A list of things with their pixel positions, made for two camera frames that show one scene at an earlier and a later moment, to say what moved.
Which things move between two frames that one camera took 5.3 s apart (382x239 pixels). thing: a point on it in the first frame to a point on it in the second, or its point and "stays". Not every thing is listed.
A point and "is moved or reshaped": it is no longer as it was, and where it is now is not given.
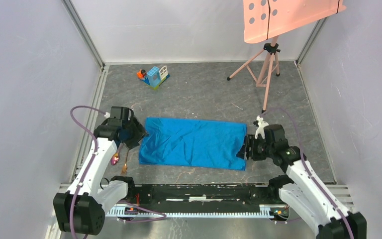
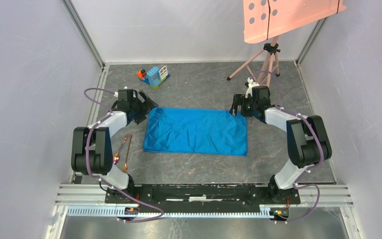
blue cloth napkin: (193, 143) is moved or reshaped
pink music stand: (263, 19) stays
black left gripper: (140, 132) to (148, 102)
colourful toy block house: (154, 76) stays
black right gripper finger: (240, 153) to (236, 109)
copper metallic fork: (125, 170) stays
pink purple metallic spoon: (116, 157) stays
